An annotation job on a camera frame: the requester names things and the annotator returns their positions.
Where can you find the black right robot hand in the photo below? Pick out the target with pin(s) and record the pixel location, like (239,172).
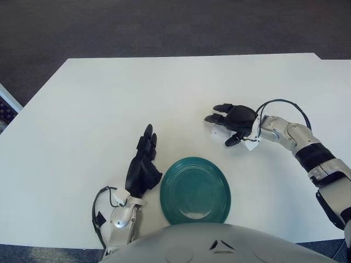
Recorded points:
(241,117)

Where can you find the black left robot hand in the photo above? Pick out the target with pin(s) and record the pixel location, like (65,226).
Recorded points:
(137,175)

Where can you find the white charger block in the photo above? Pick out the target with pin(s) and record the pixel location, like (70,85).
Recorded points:
(218,133)

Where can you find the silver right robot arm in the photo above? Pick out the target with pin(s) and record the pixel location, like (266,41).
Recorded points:
(301,137)

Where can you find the teal round plate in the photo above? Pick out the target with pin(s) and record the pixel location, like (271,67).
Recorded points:
(194,191)

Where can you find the grey robot torso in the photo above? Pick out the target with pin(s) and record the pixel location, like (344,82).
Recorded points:
(219,246)

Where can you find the dark dotted mat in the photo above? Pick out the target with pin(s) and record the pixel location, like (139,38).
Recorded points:
(5,111)

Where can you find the white frame rail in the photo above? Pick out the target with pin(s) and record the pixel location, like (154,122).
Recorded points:
(11,100)

